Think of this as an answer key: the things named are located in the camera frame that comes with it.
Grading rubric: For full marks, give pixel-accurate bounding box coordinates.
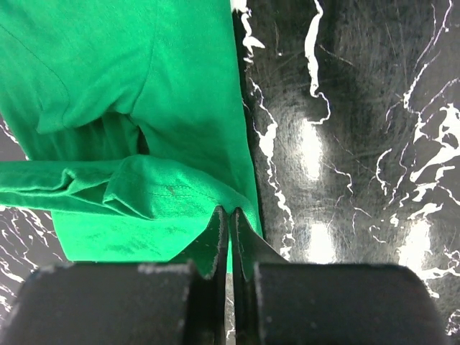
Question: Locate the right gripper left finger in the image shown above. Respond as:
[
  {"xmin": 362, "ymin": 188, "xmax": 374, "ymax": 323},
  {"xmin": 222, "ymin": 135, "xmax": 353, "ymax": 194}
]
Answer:
[{"xmin": 172, "ymin": 206, "xmax": 229, "ymax": 344}]

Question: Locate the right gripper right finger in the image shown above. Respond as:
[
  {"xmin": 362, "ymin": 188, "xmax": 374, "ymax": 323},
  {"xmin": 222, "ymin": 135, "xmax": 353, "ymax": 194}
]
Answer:
[{"xmin": 230, "ymin": 208, "xmax": 290, "ymax": 344}]

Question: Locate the green t-shirt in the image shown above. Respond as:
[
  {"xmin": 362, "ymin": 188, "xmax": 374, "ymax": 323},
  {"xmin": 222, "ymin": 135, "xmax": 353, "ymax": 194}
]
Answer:
[{"xmin": 1, "ymin": 1, "xmax": 262, "ymax": 262}]

